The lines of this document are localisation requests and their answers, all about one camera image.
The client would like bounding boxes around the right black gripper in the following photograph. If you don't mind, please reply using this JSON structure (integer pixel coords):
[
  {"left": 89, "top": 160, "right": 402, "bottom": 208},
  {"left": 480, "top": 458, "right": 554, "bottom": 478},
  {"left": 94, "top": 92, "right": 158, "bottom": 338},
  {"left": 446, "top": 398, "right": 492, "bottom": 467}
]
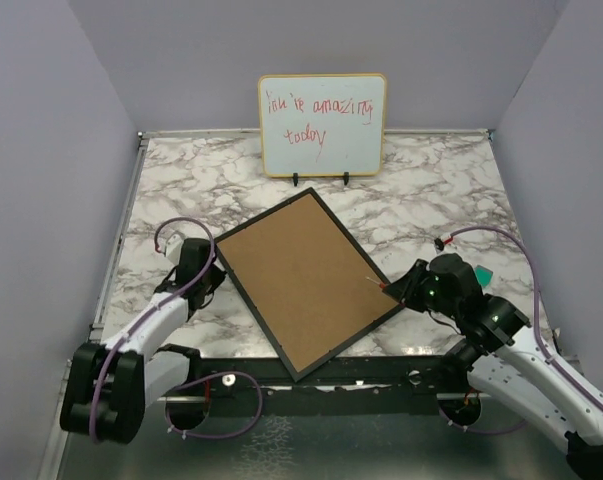
[{"left": 385, "top": 257, "right": 461, "bottom": 319}]

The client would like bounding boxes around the black picture frame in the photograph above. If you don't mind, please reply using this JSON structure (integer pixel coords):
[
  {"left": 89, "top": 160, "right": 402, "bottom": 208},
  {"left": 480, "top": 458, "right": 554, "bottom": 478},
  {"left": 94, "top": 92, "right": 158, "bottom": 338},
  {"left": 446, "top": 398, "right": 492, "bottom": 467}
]
[{"left": 216, "top": 188, "right": 401, "bottom": 380}]

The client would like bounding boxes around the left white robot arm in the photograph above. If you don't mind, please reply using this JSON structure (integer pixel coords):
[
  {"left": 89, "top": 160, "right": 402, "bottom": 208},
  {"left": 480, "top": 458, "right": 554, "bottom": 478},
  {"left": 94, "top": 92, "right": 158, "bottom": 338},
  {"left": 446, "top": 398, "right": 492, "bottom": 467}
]
[{"left": 59, "top": 238, "right": 226, "bottom": 444}]

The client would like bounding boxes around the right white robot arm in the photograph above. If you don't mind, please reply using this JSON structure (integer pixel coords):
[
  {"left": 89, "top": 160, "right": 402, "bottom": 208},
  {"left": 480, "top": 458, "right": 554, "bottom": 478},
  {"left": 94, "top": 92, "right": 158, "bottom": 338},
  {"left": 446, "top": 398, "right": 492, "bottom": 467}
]
[{"left": 382, "top": 254, "right": 603, "bottom": 479}]

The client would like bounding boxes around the teal green eraser block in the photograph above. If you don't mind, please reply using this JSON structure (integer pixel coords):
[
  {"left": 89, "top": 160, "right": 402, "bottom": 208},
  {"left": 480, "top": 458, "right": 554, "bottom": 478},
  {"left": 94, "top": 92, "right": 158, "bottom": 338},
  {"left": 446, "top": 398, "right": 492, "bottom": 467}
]
[{"left": 474, "top": 265, "right": 494, "bottom": 288}]

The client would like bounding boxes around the black whiteboard stand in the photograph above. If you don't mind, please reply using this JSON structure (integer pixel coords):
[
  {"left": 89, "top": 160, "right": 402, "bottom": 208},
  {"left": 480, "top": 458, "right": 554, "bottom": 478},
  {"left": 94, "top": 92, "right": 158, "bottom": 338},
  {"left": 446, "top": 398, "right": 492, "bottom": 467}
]
[{"left": 291, "top": 172, "right": 351, "bottom": 187}]

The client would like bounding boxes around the yellow-framed whiteboard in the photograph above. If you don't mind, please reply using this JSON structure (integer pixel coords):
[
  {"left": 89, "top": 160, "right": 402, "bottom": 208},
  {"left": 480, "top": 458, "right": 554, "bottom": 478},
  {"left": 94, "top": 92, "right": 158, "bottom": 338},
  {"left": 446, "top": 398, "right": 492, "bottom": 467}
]
[{"left": 257, "top": 73, "right": 387, "bottom": 178}]

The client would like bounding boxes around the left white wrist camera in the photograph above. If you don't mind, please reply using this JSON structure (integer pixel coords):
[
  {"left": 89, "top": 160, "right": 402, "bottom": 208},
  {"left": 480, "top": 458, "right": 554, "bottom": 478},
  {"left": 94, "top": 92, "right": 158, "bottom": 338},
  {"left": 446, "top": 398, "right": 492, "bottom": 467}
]
[{"left": 155, "top": 234, "right": 185, "bottom": 265}]

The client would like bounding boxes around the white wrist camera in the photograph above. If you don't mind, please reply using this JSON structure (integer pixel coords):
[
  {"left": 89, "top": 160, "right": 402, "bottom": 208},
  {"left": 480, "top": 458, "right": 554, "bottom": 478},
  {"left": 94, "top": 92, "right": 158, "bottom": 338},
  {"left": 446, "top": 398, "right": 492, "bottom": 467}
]
[
  {"left": 155, "top": 234, "right": 185, "bottom": 265},
  {"left": 433, "top": 235, "right": 454, "bottom": 251}
]

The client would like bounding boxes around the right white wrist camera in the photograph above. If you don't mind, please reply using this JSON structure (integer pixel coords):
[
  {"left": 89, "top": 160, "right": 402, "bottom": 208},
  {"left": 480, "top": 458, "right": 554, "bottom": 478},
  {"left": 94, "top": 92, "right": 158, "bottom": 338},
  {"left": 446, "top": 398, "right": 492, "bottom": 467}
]
[{"left": 433, "top": 235, "right": 454, "bottom": 251}]

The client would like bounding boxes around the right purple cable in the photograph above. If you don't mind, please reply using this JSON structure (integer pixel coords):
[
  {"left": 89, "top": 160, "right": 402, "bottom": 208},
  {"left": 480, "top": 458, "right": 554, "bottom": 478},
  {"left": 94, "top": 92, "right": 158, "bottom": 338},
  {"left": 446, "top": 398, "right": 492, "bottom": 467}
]
[{"left": 440, "top": 225, "right": 603, "bottom": 435}]

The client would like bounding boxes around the purple cable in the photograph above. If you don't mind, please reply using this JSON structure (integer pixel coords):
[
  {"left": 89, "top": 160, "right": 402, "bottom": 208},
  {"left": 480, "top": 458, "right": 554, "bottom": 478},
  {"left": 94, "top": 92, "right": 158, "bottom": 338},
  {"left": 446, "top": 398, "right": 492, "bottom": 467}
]
[
  {"left": 440, "top": 225, "right": 603, "bottom": 435},
  {"left": 88, "top": 217, "right": 265, "bottom": 444}
]

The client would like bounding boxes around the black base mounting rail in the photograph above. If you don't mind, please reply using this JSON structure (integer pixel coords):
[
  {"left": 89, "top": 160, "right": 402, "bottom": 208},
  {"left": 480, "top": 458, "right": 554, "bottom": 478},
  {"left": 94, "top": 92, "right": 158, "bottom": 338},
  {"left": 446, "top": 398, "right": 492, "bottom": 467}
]
[{"left": 166, "top": 356, "right": 478, "bottom": 418}]

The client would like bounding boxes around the aluminium table edge rail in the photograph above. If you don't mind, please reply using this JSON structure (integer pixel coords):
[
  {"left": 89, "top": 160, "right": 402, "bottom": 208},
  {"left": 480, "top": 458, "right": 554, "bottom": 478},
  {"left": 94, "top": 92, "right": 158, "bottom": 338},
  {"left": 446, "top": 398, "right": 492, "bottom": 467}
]
[{"left": 87, "top": 131, "right": 148, "bottom": 341}]

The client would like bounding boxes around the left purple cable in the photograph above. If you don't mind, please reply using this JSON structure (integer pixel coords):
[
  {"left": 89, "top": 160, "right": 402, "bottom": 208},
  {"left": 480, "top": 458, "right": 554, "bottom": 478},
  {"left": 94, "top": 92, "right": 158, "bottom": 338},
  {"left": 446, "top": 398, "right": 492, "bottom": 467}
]
[{"left": 88, "top": 217, "right": 265, "bottom": 444}]

